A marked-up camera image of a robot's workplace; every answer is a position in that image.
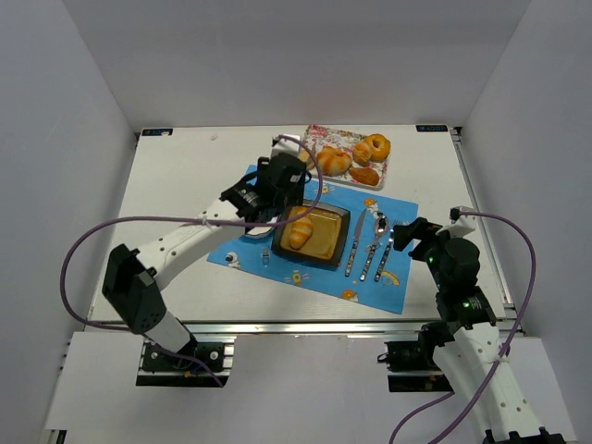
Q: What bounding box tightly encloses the striped croissant roll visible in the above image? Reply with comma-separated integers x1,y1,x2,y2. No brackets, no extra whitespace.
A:
289,207,314,250

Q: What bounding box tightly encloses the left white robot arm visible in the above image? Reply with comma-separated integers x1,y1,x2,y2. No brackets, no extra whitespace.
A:
102,153,307,356

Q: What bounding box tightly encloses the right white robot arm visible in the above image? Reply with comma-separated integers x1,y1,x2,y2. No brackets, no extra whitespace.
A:
392,208,564,443

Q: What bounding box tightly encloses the large orange twisted bread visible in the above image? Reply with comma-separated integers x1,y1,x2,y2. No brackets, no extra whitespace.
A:
316,146,352,177

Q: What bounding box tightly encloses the small round bun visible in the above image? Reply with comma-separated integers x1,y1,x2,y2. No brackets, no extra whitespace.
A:
298,150,313,169

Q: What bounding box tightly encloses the blue cartoon placemat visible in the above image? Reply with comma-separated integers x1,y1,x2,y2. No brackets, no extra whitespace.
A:
207,180,419,315

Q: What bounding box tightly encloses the white scalloped bowl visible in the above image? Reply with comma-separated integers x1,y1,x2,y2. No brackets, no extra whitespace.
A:
245,227,275,239

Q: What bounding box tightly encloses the floral rectangular tray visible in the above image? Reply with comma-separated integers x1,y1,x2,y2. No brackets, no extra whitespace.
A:
299,125,392,190

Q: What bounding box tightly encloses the brown flaky pastry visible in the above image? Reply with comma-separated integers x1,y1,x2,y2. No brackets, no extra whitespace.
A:
348,166,380,187

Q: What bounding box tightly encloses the black square plate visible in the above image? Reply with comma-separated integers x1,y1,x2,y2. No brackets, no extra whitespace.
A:
271,203,351,268

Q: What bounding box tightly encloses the small round roll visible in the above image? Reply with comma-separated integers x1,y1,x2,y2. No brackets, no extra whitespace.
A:
351,142,374,167

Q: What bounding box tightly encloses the right blue table label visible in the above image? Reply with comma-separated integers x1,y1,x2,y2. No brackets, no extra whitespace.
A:
415,124,449,132

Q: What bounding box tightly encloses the blue table label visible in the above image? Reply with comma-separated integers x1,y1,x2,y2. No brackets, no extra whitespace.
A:
141,128,173,137
415,124,449,132

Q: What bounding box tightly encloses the left blue table label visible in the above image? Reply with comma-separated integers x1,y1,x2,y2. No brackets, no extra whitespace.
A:
141,128,173,137

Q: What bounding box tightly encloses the fork with patterned handle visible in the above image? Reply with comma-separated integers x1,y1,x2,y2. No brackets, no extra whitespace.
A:
374,219,402,282

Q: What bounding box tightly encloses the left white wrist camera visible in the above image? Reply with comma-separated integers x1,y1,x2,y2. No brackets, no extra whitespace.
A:
270,134,301,158

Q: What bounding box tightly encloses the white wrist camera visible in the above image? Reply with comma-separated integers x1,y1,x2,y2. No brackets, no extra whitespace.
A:
448,205,477,238
270,134,301,158

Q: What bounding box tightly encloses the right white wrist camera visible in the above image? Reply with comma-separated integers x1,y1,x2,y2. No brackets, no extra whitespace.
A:
448,205,477,238

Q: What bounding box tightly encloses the spoon with patterned handle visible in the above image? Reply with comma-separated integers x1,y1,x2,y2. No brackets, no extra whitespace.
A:
360,212,389,282

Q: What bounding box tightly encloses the knife with patterned handle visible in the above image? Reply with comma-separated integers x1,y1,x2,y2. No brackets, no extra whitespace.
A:
344,209,367,278

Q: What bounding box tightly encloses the bagel ring bread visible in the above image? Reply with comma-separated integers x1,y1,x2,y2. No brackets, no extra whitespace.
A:
364,133,391,162

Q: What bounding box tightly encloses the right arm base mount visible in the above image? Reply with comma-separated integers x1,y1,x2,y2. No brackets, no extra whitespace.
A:
376,321,453,393

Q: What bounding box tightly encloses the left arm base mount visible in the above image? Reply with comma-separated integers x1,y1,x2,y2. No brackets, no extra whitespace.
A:
135,335,235,389

